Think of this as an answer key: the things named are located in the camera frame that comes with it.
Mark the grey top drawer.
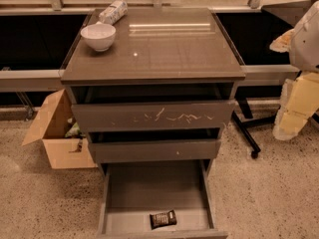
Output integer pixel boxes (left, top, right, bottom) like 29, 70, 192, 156
72, 84, 234, 132

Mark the dark rxbar chocolate wrapper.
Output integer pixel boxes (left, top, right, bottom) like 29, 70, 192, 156
150, 210, 177, 229

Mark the cardboard box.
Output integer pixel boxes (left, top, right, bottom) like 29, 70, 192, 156
23, 90, 96, 169

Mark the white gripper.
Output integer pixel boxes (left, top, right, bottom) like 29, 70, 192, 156
269, 1, 319, 140

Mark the grey middle drawer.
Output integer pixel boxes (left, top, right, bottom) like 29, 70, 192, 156
89, 127, 220, 163

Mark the green packet in box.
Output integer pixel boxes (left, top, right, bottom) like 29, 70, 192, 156
65, 118, 83, 138

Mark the white ceramic bowl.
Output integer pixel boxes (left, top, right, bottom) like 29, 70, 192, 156
81, 24, 116, 52

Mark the grey drawer cabinet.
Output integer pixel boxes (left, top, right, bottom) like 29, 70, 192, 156
60, 6, 246, 171

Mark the grey drawer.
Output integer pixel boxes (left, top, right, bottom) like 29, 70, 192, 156
89, 127, 220, 163
97, 160, 227, 239
72, 84, 234, 132

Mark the grey bottom drawer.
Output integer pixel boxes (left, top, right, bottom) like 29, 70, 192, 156
97, 160, 227, 239

